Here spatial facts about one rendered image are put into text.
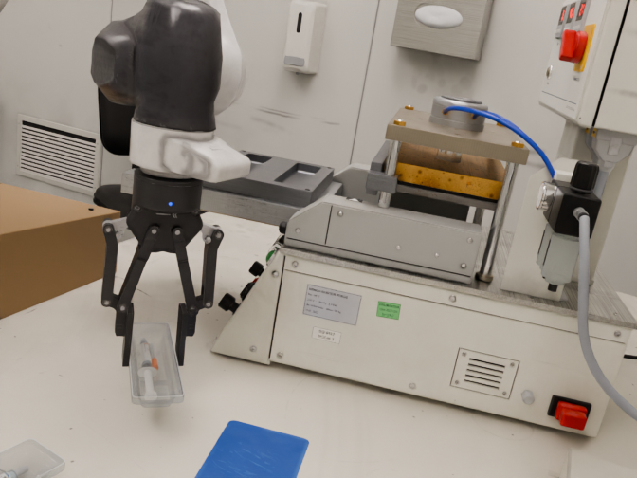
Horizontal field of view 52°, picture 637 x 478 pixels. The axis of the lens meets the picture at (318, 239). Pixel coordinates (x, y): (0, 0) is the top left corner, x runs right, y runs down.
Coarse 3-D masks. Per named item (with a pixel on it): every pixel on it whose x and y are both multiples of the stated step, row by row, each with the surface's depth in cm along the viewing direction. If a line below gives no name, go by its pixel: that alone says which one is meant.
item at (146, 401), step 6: (174, 348) 82; (180, 378) 75; (132, 384) 73; (132, 390) 72; (132, 396) 71; (144, 396) 71; (150, 396) 71; (156, 396) 71; (162, 396) 71; (168, 396) 75; (174, 396) 72; (180, 396) 72; (132, 402) 71; (138, 402) 71; (144, 402) 71; (150, 402) 71; (156, 402) 71; (162, 402) 71; (168, 402) 72; (174, 402) 72; (180, 402) 72
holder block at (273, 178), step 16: (256, 160) 111; (272, 160) 108; (288, 160) 110; (256, 176) 95; (272, 176) 97; (288, 176) 104; (304, 176) 107; (320, 176) 102; (240, 192) 94; (256, 192) 93; (272, 192) 93; (288, 192) 92; (304, 192) 92; (320, 192) 100
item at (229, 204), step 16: (128, 176) 95; (128, 192) 96; (208, 192) 93; (224, 192) 94; (336, 192) 105; (208, 208) 94; (224, 208) 94; (240, 208) 93; (256, 208) 93; (272, 208) 92; (288, 208) 92; (272, 224) 95
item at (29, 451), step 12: (24, 444) 66; (36, 444) 66; (0, 456) 63; (12, 456) 64; (24, 456) 64; (36, 456) 64; (48, 456) 64; (0, 468) 62; (12, 468) 62; (24, 468) 62; (36, 468) 63; (48, 468) 63
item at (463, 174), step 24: (408, 144) 106; (384, 168) 89; (408, 168) 88; (432, 168) 88; (456, 168) 91; (480, 168) 94; (408, 192) 89; (432, 192) 88; (456, 192) 88; (480, 192) 87
